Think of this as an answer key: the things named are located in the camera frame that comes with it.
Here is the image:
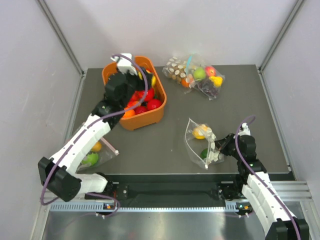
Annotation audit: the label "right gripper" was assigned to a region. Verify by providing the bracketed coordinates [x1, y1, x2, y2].
[212, 132, 244, 161]

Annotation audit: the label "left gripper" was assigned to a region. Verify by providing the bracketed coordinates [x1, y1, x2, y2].
[116, 65, 152, 108]

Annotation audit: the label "red fake apple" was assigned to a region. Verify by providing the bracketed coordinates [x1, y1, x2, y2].
[144, 87, 155, 102]

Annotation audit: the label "green fake lime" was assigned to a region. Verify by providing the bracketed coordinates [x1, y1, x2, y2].
[200, 148, 208, 160]

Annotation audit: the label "polka dot zip bag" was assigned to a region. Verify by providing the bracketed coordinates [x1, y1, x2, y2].
[184, 118, 225, 170]

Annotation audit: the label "yellow fake fruit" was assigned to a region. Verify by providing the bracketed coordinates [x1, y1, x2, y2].
[192, 125, 212, 140]
[151, 75, 157, 87]

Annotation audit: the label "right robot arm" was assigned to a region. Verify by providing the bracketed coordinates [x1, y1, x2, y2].
[215, 133, 310, 240]

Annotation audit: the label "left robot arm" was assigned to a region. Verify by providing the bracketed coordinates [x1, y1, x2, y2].
[38, 67, 152, 202]

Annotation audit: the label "brown polka dot bag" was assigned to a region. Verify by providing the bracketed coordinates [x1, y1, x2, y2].
[162, 56, 190, 88]

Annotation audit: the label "purple fake grapes in bag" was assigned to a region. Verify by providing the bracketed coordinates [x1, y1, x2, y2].
[197, 79, 220, 98]

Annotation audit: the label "yellow fake pear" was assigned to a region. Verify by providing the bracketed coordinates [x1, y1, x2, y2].
[209, 76, 224, 88]

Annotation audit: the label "green fake apple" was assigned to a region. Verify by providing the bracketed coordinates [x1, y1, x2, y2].
[193, 67, 207, 81]

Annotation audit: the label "clear bag with fruit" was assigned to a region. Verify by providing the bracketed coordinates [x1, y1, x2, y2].
[185, 54, 225, 100]

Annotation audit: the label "yellow fruit in left bag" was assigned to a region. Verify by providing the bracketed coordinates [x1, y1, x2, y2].
[90, 141, 102, 153]

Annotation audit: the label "left zip bag with fruit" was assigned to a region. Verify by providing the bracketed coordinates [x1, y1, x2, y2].
[76, 137, 119, 172]

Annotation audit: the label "red apple in bag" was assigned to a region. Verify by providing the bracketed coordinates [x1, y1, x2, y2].
[204, 66, 217, 77]

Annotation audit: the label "green fruit in left bag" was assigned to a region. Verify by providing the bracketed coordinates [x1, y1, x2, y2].
[81, 152, 99, 167]

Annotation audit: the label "dark red fruit in bin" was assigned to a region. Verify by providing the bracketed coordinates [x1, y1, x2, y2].
[146, 98, 162, 111]

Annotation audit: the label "orange in bin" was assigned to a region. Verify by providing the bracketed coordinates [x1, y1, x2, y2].
[122, 109, 136, 119]

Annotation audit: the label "orange plastic bin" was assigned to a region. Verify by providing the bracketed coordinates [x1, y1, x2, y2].
[100, 53, 167, 131]

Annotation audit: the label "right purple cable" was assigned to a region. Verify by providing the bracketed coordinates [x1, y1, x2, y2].
[236, 115, 302, 240]

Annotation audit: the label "purple cable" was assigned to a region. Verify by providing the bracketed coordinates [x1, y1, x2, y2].
[236, 115, 302, 240]
[39, 53, 150, 217]

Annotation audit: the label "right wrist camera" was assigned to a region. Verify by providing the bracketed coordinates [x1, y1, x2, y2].
[238, 122, 251, 136]

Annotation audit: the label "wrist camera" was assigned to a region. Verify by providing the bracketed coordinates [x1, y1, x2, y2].
[238, 122, 251, 136]
[110, 56, 137, 75]

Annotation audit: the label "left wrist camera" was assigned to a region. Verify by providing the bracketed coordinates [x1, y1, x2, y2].
[110, 56, 137, 75]

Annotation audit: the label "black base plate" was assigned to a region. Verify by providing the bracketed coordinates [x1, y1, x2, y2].
[106, 173, 243, 200]

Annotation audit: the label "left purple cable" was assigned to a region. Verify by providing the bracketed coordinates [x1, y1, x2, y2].
[39, 53, 150, 217]

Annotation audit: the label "grey cable duct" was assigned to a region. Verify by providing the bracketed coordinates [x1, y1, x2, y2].
[49, 201, 253, 213]

